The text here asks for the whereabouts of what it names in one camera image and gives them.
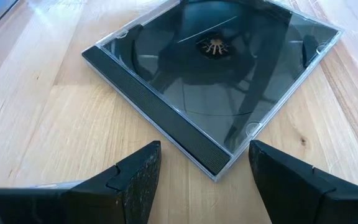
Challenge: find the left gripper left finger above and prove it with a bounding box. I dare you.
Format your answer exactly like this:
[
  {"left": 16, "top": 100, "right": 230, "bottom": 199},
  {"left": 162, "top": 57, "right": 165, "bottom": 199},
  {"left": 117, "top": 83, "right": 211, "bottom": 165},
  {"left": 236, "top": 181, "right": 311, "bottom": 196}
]
[{"left": 0, "top": 140, "right": 162, "bottom": 224}]

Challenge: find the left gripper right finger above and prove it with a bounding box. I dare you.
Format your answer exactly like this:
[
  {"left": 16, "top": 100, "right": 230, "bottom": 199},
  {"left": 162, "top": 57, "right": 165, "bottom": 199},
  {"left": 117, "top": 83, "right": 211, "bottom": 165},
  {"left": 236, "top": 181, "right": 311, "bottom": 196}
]
[{"left": 249, "top": 139, "right": 358, "bottom": 224}]

